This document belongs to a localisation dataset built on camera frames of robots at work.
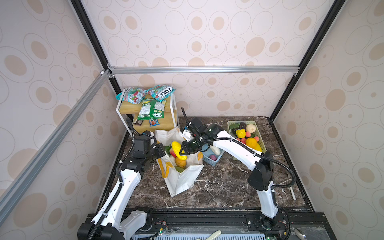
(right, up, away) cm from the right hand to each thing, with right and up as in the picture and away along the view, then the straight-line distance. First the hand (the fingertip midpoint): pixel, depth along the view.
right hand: (181, 153), depth 78 cm
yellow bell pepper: (+38, +10, +21) cm, 45 cm away
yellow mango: (-3, +3, -1) cm, 4 cm away
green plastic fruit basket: (+44, +12, +24) cm, 51 cm away
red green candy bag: (-27, +32, +3) cm, 41 cm away
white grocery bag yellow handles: (-2, -17, +4) cm, 18 cm away
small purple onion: (+18, -4, +14) cm, 24 cm away
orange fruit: (-1, -7, +7) cm, 10 cm away
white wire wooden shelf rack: (-30, +24, +1) cm, 38 cm away
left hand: (-7, +5, -1) cm, 8 cm away
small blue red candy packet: (-19, +18, +16) cm, 31 cm away
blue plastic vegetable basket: (+17, -2, +19) cm, 25 cm away
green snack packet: (-15, +23, -4) cm, 28 cm away
